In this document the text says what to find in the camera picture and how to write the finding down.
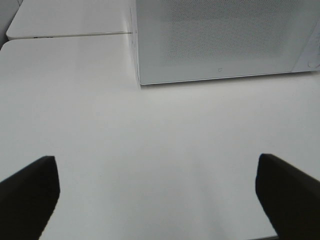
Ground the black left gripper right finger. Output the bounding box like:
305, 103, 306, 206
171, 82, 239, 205
255, 153, 320, 240

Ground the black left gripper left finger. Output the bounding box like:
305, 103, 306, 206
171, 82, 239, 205
0, 156, 61, 240

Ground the white microwave oven body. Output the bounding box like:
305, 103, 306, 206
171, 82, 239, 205
128, 0, 320, 86

